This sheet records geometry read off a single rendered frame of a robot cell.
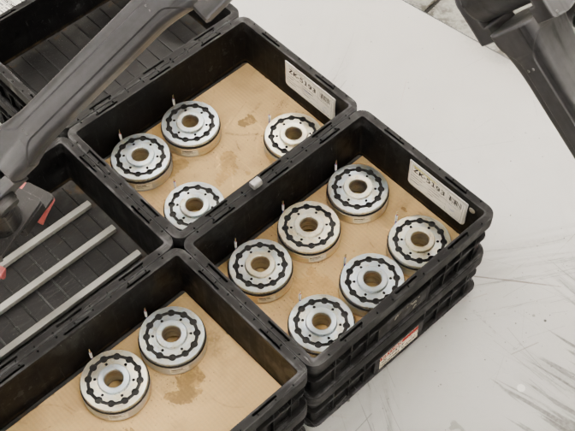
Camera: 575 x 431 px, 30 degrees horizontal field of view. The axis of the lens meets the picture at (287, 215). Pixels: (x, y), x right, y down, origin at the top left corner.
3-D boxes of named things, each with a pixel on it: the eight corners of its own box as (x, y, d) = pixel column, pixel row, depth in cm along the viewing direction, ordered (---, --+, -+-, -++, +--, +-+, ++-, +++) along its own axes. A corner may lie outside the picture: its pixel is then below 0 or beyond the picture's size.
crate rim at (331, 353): (361, 115, 182) (362, 105, 180) (496, 221, 169) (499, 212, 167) (180, 251, 167) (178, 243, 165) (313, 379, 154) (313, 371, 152)
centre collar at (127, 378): (116, 358, 161) (115, 357, 161) (137, 380, 159) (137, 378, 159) (91, 380, 159) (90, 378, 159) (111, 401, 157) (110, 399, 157)
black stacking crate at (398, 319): (358, 150, 190) (362, 109, 180) (486, 254, 177) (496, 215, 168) (186, 283, 175) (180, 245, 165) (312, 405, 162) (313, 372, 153)
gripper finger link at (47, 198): (1, 239, 155) (-19, 210, 147) (29, 200, 158) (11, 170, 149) (39, 259, 153) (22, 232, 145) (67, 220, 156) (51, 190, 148)
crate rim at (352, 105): (244, 22, 194) (243, 13, 192) (361, 115, 182) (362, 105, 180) (65, 141, 179) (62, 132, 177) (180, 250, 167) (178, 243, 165)
